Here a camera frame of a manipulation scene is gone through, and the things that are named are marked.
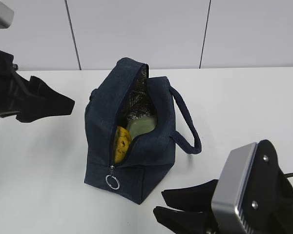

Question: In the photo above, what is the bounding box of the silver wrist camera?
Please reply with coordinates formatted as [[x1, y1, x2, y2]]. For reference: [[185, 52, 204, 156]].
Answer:
[[0, 1, 14, 29], [211, 142, 257, 234]]

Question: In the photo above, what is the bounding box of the green lidded glass container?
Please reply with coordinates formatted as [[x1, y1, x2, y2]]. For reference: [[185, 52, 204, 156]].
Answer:
[[126, 116, 157, 139]]

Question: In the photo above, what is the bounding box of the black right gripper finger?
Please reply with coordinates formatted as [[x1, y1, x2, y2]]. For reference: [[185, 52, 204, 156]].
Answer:
[[162, 179, 218, 212], [153, 206, 212, 234]]

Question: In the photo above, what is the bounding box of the silver zipper pull ring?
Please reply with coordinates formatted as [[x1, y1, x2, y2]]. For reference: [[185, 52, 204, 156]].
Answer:
[[105, 165, 120, 190]]

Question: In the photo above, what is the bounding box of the dark blue lunch bag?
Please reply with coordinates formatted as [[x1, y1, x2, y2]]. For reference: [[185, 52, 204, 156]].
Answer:
[[84, 58, 202, 204]]

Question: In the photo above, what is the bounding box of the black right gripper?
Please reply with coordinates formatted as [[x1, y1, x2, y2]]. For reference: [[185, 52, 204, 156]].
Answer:
[[242, 140, 293, 234]]

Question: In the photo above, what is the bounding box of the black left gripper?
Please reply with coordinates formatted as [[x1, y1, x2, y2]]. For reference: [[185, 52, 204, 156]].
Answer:
[[0, 51, 75, 123]]

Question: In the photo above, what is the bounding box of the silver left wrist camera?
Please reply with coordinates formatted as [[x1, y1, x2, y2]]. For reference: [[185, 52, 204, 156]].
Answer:
[[0, 1, 14, 29]]

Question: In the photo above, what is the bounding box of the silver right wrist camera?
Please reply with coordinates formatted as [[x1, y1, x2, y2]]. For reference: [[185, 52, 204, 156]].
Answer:
[[211, 142, 257, 234]]

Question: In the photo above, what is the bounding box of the yellow pear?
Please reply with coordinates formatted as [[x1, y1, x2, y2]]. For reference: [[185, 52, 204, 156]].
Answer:
[[113, 126, 132, 163]]

